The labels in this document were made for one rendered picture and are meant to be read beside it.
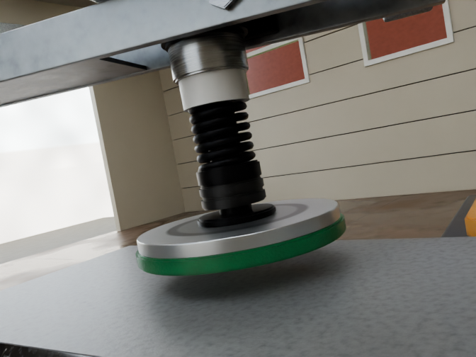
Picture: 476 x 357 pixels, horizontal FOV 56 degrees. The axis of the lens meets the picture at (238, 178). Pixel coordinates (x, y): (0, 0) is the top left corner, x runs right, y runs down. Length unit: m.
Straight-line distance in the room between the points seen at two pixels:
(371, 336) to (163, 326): 0.16
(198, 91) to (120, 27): 0.10
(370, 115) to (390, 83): 0.52
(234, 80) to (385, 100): 6.30
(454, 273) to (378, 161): 6.43
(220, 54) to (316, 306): 0.25
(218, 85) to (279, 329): 0.24
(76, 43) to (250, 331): 0.32
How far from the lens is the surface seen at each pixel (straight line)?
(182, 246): 0.39
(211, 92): 0.45
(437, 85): 6.51
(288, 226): 0.39
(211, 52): 0.45
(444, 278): 0.40
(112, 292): 0.52
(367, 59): 6.82
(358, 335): 0.31
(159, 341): 0.35
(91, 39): 0.49
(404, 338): 0.30
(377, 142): 6.79
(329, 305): 0.36
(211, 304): 0.40
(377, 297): 0.36
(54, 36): 0.51
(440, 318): 0.32
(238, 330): 0.34
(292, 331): 0.32
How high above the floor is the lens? 0.97
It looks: 3 degrees down
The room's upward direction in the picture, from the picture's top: 10 degrees counter-clockwise
